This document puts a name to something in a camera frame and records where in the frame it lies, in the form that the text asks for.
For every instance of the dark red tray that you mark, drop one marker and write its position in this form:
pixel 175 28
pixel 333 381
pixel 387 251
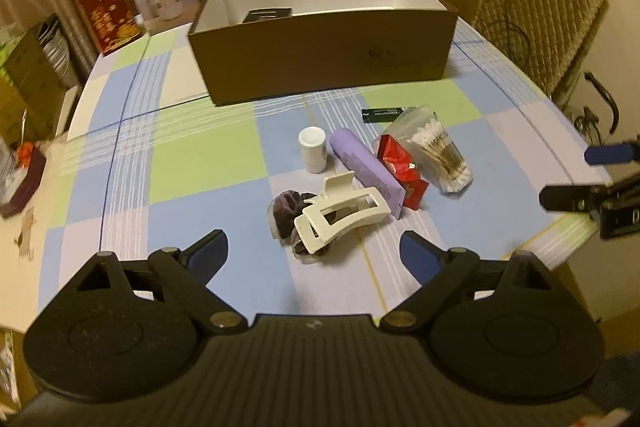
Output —
pixel 22 189

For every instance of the small white bottle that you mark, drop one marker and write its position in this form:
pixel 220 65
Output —
pixel 313 149

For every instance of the small black bar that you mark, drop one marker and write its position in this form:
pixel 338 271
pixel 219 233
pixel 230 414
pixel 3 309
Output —
pixel 384 114

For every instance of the brown cardboard carton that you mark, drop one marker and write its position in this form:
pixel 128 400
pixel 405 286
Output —
pixel 35 77

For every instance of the brown cardboard box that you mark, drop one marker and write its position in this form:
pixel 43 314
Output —
pixel 325 57

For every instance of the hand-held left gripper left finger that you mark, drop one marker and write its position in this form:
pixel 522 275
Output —
pixel 207 252

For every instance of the chair with quilted cover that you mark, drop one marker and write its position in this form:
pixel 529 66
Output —
pixel 535 7

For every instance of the red gift box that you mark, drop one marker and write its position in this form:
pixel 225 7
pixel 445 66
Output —
pixel 110 17

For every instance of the small black box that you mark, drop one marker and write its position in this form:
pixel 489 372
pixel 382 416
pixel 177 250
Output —
pixel 267 15

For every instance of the red snack packet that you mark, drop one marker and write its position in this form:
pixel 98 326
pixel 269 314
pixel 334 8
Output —
pixel 400 164

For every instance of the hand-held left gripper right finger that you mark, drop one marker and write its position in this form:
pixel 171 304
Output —
pixel 417 257

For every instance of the white hair claw clip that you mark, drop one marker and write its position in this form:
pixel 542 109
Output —
pixel 330 217

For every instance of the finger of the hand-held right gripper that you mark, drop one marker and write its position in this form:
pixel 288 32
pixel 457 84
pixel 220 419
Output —
pixel 607 154
pixel 565 198

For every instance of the dark velvet scrunchie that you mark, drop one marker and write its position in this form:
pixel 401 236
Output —
pixel 286 204

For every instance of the purple tube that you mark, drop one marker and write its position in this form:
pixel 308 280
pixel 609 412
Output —
pixel 362 162

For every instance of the bag of cotton swabs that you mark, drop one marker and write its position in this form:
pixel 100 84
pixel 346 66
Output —
pixel 440 152

